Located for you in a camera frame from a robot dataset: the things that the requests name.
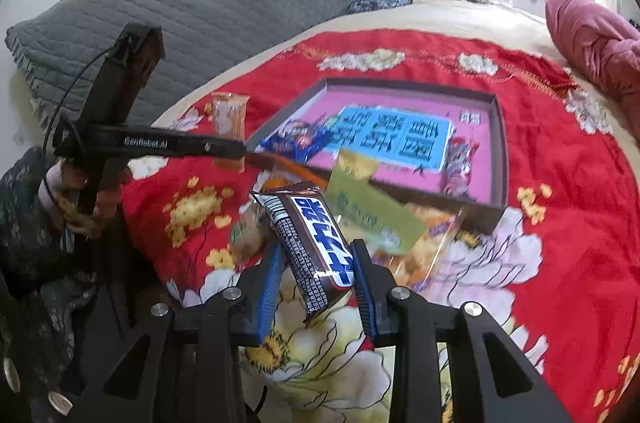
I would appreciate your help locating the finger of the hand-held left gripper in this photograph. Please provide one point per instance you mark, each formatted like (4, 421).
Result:
(210, 147)

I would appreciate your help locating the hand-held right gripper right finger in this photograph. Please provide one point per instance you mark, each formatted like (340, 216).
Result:
(366, 303)

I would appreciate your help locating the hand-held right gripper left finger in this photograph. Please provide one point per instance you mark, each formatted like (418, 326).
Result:
(265, 298)

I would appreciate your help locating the orange peanut packet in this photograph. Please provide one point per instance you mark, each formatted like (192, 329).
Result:
(227, 115)

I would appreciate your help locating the small biscuit packet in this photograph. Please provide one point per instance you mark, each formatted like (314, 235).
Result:
(250, 233)

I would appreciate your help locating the brown chocolate bar packet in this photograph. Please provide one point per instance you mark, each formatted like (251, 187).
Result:
(315, 243)

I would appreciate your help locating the clear bread packet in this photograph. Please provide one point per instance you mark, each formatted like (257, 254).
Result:
(425, 243)

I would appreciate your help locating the green yellow snack packet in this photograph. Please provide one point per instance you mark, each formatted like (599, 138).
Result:
(375, 208)

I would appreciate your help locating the grey cardboard box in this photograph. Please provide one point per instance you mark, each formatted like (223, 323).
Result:
(492, 208)

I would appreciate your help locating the person's left forearm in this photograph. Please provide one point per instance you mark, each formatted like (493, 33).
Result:
(25, 223)

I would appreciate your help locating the person's left hand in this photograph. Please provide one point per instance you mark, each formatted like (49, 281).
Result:
(60, 184)

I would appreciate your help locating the blue snack packet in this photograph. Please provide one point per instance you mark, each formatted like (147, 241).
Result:
(295, 140)

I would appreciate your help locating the grey quilted headboard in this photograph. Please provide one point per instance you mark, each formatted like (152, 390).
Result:
(200, 13)

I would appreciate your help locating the red candy packet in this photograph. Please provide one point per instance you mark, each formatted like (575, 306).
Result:
(460, 168)

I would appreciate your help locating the red floral blanket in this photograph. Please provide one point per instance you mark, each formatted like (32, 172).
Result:
(550, 203)

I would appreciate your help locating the dark blue floral cloth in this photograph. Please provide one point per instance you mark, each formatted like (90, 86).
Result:
(377, 2)

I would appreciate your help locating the pink quilt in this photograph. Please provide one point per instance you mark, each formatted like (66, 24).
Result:
(595, 38)

